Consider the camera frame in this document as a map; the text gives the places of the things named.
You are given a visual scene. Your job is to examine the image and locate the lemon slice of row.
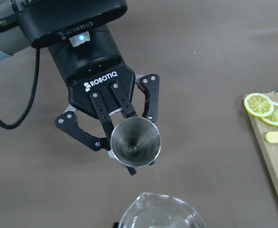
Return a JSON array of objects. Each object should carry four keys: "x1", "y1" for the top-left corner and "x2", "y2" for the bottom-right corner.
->
[
  {"x1": 261, "y1": 102, "x2": 278, "y2": 126},
  {"x1": 243, "y1": 93, "x2": 274, "y2": 117}
]

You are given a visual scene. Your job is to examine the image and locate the middle lemon slice of row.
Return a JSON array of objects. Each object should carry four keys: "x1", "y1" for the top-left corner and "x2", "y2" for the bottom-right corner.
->
[{"x1": 261, "y1": 102, "x2": 278, "y2": 126}]

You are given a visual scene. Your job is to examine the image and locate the clear glass measuring cup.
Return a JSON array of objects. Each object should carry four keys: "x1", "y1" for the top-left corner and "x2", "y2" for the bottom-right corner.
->
[{"x1": 116, "y1": 192, "x2": 206, "y2": 228}]

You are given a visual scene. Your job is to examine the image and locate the lower lemon slice of row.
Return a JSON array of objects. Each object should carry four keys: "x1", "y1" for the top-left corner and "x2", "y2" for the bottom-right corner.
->
[{"x1": 243, "y1": 93, "x2": 274, "y2": 117}]

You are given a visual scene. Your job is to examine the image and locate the steel double jigger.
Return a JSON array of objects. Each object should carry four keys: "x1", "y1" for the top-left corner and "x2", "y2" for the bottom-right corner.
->
[{"x1": 110, "y1": 117, "x2": 162, "y2": 168}]

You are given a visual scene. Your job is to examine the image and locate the yellow plastic knife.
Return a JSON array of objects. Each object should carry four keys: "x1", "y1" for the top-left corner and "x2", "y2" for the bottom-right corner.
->
[{"x1": 265, "y1": 132, "x2": 278, "y2": 143}]

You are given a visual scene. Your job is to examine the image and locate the black braided left cable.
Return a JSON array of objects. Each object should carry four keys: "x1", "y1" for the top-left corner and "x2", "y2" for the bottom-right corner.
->
[{"x1": 0, "y1": 14, "x2": 40, "y2": 130}]

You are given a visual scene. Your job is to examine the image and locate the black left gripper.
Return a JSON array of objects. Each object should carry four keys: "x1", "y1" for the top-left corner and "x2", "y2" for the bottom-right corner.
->
[{"x1": 18, "y1": 0, "x2": 160, "y2": 176}]

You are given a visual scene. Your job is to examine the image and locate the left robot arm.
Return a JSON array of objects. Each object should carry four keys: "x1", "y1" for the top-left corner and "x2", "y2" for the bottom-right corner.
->
[{"x1": 0, "y1": 0, "x2": 161, "y2": 175}]

